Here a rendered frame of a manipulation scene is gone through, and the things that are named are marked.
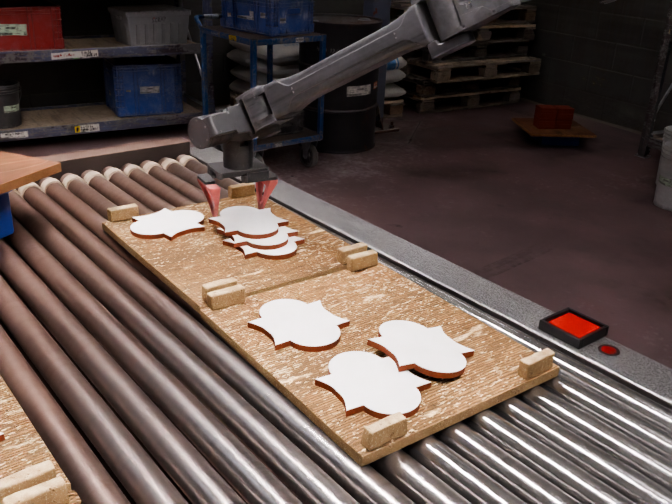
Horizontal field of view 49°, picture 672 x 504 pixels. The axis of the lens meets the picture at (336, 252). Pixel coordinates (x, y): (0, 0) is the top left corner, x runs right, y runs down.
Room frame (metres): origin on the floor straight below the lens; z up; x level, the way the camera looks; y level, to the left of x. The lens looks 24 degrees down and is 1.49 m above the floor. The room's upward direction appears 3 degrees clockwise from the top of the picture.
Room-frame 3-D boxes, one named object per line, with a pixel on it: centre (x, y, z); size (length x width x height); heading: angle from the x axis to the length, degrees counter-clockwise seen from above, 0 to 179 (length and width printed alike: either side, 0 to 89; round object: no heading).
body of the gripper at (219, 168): (1.34, 0.19, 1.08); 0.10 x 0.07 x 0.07; 122
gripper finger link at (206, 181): (1.32, 0.22, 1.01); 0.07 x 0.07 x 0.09; 32
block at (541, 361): (0.86, -0.28, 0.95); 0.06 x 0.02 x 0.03; 127
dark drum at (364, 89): (5.32, 0.04, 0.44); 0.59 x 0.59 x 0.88
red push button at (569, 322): (1.01, -0.38, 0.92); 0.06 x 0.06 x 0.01; 39
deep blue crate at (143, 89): (5.50, 1.50, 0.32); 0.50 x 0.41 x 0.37; 119
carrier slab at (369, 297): (0.94, -0.06, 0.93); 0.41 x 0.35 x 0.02; 37
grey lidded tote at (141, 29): (5.50, 1.41, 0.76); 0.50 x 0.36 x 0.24; 129
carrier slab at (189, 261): (1.28, 0.20, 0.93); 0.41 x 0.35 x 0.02; 38
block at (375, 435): (0.70, -0.07, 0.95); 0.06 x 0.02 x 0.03; 127
